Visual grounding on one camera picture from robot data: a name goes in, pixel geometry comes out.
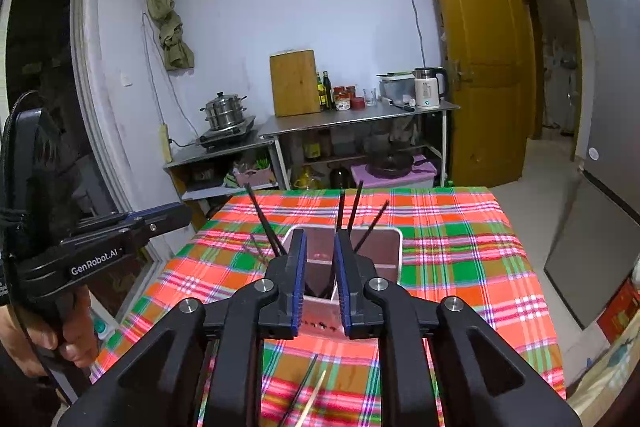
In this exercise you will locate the wooden chopstick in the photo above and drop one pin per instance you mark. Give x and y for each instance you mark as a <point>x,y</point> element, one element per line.
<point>312,399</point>

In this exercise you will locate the white plastic container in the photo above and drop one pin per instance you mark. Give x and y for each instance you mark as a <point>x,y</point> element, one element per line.
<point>395,89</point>

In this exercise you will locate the red lidded jar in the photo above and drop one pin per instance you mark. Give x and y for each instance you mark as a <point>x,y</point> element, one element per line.
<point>341,99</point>
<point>351,92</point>

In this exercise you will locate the yellow oil jug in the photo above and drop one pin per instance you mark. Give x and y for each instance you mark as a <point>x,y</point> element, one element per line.
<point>307,181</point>

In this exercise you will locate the purple storage bin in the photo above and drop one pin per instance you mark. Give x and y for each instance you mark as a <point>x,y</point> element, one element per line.
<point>400,182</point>

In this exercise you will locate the dark glass bottle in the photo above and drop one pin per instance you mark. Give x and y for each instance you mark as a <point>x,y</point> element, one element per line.
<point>328,89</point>

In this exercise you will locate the pink plastic utensil basket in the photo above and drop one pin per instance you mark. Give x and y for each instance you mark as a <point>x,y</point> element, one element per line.
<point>385,252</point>

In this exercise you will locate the steel kitchen table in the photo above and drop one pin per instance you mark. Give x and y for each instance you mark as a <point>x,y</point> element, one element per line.
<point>350,117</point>

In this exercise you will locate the yellow wooden door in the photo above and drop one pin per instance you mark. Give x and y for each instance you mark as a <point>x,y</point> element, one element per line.
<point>480,57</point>

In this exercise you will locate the pink vegetable basket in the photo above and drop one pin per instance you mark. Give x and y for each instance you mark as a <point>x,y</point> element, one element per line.
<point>255,177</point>

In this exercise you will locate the dark brown jug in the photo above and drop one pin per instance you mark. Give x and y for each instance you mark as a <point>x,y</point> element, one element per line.
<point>341,177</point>

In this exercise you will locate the person's left hand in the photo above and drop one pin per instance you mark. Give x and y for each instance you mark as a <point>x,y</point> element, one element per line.
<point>30,332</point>

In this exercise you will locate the grey refrigerator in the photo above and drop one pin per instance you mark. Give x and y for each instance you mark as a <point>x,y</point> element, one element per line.
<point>610,107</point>

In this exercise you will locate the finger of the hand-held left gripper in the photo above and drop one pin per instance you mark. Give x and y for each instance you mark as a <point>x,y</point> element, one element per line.
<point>165,213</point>
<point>110,239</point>

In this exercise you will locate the black frying pan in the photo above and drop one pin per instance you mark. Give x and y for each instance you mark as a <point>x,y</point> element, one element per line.
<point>387,164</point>

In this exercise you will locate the black induction cooker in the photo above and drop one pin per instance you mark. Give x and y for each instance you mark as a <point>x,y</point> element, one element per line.
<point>225,137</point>

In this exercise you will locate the plaid tablecloth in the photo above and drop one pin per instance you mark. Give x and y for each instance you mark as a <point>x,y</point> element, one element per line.
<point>450,267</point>

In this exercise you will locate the beige power strip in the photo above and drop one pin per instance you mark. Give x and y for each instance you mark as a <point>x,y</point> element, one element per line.
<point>164,144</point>

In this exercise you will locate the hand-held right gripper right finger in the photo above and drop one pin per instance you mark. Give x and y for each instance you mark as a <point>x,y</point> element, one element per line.
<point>342,297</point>

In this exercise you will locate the white electric kettle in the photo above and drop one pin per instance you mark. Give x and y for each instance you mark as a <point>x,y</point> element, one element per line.
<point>425,89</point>

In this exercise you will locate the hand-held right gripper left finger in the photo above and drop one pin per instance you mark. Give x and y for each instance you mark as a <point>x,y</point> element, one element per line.
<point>299,292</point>

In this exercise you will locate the red cardboard box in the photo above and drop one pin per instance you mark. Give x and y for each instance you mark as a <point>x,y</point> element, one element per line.
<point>620,312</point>

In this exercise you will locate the white wall switch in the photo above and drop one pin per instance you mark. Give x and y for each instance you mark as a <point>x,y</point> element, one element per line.
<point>126,79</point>

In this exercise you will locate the wooden cutting board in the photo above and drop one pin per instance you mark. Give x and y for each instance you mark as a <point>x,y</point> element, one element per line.
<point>295,82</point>

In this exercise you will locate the olive curtain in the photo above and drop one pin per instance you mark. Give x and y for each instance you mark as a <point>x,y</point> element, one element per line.
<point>167,27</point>

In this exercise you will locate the yellow label oil bottle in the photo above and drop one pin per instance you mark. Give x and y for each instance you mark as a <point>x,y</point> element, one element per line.
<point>320,94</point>

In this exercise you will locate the low steel side table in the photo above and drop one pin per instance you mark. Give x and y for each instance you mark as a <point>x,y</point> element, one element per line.
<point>225,154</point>

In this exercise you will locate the steel steamer pot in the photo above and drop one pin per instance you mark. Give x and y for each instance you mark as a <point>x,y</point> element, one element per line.
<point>225,112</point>

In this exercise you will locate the clear drinking glass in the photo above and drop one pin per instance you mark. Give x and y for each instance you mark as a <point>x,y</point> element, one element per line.
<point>370,98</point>

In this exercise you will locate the flat red lidded tub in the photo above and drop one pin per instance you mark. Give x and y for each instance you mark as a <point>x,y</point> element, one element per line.
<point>357,103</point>

